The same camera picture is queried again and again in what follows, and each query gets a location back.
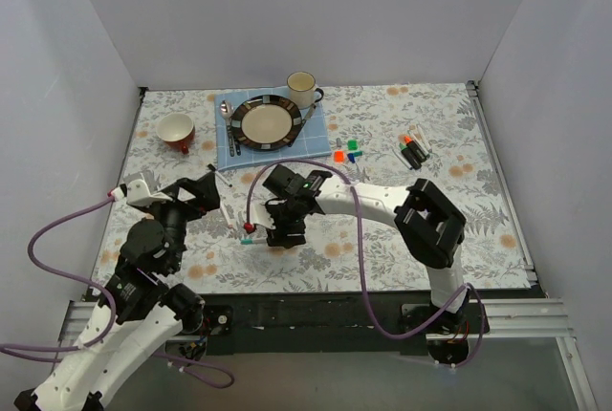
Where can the metal knife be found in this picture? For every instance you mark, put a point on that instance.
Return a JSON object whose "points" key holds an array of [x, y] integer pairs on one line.
{"points": [[310, 112]]}

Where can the teal capped white pen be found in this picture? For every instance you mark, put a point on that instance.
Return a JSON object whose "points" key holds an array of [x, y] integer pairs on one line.
{"points": [[418, 141]]}

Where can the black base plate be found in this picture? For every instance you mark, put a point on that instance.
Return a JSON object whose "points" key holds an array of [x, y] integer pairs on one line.
{"points": [[319, 322]]}

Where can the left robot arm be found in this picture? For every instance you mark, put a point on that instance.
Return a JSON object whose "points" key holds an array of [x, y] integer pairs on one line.
{"points": [[136, 312]]}

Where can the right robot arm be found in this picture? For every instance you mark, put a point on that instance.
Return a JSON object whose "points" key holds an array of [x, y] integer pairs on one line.
{"points": [[431, 226]]}

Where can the green capped black highlighter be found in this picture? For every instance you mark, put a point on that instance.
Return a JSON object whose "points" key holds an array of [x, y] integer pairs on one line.
{"points": [[413, 156]]}

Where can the dark rimmed plate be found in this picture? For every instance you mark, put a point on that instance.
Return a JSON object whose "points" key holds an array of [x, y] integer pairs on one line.
{"points": [[267, 122]]}

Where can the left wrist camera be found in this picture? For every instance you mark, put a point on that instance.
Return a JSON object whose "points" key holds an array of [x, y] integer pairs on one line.
{"points": [[139, 189]]}

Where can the floral tablecloth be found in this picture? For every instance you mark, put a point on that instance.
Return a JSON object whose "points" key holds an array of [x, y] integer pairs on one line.
{"points": [[337, 250]]}

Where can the red bowl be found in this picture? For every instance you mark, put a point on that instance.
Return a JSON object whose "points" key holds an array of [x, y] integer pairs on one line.
{"points": [[177, 131]]}

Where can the cream enamel mug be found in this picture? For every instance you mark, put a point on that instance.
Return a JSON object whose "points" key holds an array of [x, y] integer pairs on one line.
{"points": [[303, 90]]}

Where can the pink pen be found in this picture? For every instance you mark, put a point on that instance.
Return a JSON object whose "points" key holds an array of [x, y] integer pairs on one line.
{"points": [[226, 216]]}

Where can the blue capped white pen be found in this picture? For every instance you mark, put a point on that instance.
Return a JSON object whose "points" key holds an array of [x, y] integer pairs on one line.
{"points": [[404, 159]]}

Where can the aluminium frame rail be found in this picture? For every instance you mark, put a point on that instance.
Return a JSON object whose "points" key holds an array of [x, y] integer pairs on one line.
{"points": [[543, 318]]}

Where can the metal spoon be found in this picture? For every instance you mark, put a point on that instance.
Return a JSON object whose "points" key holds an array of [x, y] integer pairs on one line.
{"points": [[226, 111]]}

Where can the orange black highlighter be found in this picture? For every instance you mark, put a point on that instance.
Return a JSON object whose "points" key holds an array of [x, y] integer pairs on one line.
{"points": [[414, 149]]}

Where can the teal ended white pen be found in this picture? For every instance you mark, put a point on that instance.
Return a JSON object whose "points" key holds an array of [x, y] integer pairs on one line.
{"points": [[253, 241]]}

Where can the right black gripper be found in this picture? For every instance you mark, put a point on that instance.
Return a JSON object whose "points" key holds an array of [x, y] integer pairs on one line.
{"points": [[285, 227]]}

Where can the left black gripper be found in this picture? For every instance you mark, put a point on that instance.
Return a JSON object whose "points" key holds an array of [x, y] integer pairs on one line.
{"points": [[186, 198]]}

